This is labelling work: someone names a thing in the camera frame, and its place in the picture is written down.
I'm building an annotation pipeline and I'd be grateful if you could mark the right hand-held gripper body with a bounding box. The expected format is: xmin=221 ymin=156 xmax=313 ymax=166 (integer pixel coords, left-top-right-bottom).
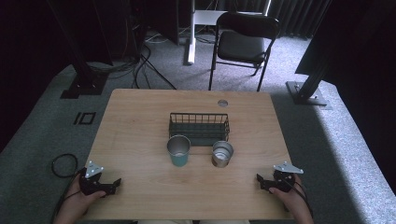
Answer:
xmin=270 ymin=161 xmax=304 ymax=192

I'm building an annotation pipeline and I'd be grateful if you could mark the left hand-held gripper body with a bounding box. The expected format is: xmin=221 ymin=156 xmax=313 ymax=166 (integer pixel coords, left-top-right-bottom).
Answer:
xmin=78 ymin=161 xmax=108 ymax=197

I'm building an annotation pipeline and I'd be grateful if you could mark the silver metal cup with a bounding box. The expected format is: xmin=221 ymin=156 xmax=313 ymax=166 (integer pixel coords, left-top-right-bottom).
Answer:
xmin=211 ymin=140 xmax=234 ymax=169

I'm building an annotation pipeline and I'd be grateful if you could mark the teal metal cup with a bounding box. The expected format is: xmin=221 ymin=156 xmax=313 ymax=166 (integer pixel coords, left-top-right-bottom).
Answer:
xmin=166 ymin=134 xmax=191 ymax=168

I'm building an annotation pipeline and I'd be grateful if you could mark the black wire basket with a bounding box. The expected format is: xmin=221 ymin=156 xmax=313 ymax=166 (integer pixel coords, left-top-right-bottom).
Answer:
xmin=168 ymin=112 xmax=231 ymax=147

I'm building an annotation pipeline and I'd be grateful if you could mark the person's right hand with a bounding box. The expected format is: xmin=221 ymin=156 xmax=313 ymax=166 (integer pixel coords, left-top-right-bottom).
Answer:
xmin=268 ymin=176 xmax=313 ymax=215

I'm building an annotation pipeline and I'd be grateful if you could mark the person's left hand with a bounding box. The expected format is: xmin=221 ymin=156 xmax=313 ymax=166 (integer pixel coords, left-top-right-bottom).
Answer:
xmin=63 ymin=176 xmax=107 ymax=219

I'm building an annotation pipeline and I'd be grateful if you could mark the black metal stand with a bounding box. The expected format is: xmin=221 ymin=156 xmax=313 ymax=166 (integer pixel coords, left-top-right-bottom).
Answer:
xmin=285 ymin=0 xmax=332 ymax=110
xmin=46 ymin=0 xmax=110 ymax=100

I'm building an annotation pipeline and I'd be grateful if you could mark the black folding chair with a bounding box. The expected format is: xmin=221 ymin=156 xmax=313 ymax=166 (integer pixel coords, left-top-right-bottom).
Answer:
xmin=207 ymin=11 xmax=281 ymax=92

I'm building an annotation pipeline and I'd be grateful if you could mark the dark pleated curtain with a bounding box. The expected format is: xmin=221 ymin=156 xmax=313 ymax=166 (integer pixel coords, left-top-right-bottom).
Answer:
xmin=267 ymin=0 xmax=332 ymax=40

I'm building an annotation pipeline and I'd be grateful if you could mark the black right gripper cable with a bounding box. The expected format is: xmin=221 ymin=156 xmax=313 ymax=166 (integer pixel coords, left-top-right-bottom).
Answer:
xmin=279 ymin=175 xmax=314 ymax=218

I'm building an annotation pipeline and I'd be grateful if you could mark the black looped floor cable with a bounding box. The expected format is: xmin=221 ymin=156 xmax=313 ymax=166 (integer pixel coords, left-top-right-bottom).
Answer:
xmin=50 ymin=153 xmax=79 ymax=179

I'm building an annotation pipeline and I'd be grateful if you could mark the bundle of floor cables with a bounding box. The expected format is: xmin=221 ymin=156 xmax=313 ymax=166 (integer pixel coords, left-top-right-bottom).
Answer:
xmin=87 ymin=27 xmax=177 ymax=91

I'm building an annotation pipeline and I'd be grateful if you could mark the white desk frame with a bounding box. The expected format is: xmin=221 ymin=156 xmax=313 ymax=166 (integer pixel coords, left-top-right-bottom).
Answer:
xmin=183 ymin=0 xmax=273 ymax=66

